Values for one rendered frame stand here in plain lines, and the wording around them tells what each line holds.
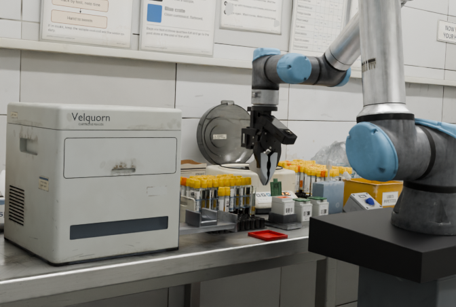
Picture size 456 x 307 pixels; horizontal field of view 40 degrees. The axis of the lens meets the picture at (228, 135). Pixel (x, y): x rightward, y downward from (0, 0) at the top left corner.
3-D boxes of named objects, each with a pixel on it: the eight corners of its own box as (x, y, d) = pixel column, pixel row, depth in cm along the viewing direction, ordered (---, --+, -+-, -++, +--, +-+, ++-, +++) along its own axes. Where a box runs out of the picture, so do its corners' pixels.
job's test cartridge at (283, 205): (283, 223, 161) (284, 198, 161) (270, 220, 165) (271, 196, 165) (294, 221, 164) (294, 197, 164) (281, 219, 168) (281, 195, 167)
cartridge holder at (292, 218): (287, 230, 159) (288, 216, 159) (262, 224, 166) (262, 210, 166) (301, 228, 163) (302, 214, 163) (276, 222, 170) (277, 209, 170)
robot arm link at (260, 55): (263, 46, 163) (246, 48, 170) (262, 89, 163) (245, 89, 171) (288, 48, 167) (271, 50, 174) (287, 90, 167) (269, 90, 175)
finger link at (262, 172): (253, 183, 173) (254, 149, 173) (267, 185, 169) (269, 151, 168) (244, 183, 171) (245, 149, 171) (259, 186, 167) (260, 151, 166)
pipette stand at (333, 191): (326, 220, 176) (328, 185, 176) (306, 216, 181) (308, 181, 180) (347, 217, 183) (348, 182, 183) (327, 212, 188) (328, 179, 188)
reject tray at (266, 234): (267, 241, 146) (267, 238, 146) (247, 236, 151) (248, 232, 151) (288, 238, 150) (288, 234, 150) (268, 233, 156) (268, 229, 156)
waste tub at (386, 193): (374, 219, 181) (376, 184, 180) (340, 211, 192) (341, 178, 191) (404, 215, 189) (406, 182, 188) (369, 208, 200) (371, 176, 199)
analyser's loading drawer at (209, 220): (162, 241, 133) (163, 217, 132) (146, 235, 138) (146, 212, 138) (237, 231, 146) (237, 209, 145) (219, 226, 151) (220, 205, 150)
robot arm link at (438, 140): (473, 186, 134) (480, 123, 132) (427, 187, 127) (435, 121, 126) (429, 176, 144) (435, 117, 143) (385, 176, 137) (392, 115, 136)
